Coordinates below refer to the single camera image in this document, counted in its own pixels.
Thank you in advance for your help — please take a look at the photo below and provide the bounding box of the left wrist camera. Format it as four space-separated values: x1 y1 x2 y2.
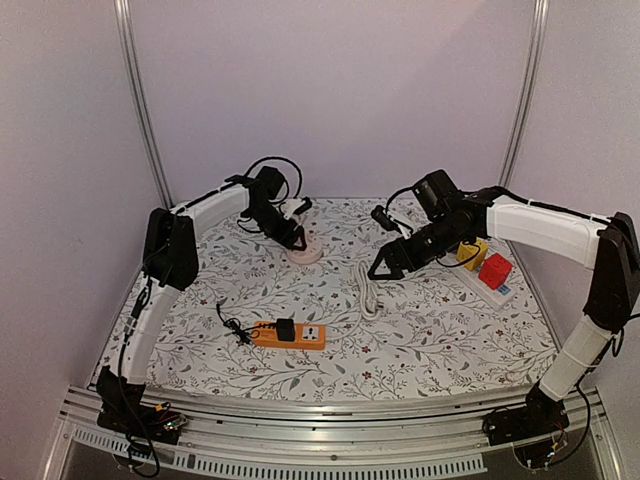
278 197 312 219

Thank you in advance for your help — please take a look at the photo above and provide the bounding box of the yellow cube socket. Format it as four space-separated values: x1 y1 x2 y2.
456 238 488 271

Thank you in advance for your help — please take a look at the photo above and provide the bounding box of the floral table mat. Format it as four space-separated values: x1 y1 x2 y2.
146 199 556 403

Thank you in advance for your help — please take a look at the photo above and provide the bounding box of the aluminium front rail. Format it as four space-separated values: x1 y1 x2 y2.
39 384 616 480

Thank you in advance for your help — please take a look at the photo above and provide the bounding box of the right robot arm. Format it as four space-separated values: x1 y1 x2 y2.
368 169 639 445

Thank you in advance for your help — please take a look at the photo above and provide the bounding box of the white cable of orange strip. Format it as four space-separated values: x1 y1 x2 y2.
324 259 384 346

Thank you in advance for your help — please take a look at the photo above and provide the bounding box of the black power adapter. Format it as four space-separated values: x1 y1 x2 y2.
276 318 296 342

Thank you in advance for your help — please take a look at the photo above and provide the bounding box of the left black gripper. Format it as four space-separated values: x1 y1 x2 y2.
249 204 308 252

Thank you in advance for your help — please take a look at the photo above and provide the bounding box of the red cube socket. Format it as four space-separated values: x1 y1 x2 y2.
478 253 513 290

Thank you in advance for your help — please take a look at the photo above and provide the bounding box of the left aluminium post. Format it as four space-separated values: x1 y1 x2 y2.
113 0 174 208

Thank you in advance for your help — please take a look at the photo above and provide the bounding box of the pink round socket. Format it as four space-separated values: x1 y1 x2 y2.
285 235 323 265

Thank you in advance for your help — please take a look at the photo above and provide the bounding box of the black adapter cable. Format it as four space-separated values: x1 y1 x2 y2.
215 301 279 346

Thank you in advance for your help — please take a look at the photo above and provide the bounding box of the aluminium post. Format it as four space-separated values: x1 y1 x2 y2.
498 0 550 187
113 0 174 208

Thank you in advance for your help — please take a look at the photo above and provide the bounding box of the white power strip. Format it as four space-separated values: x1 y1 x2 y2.
451 260 516 311

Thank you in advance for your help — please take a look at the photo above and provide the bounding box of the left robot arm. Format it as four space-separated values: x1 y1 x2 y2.
96 157 312 445

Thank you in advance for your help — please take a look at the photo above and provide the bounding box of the orange power strip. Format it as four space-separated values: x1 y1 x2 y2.
252 322 326 351

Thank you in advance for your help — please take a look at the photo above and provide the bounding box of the right aluminium post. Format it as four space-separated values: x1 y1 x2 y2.
498 0 550 187

